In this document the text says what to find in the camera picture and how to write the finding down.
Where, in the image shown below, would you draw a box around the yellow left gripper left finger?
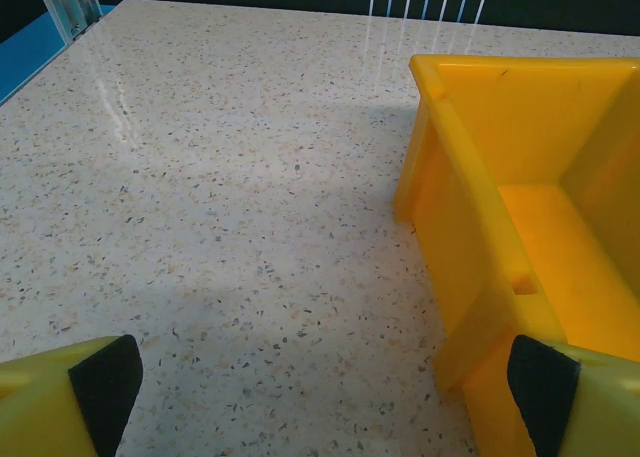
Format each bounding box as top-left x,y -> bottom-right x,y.
0,334 -> 145,457

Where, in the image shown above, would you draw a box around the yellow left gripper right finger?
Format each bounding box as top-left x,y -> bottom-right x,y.
507,334 -> 640,457

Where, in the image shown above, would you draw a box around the yellow plastic bin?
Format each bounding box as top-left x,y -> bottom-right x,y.
393,54 -> 640,457

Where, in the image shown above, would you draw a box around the aluminium frame post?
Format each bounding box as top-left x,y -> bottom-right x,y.
30,0 -> 104,41

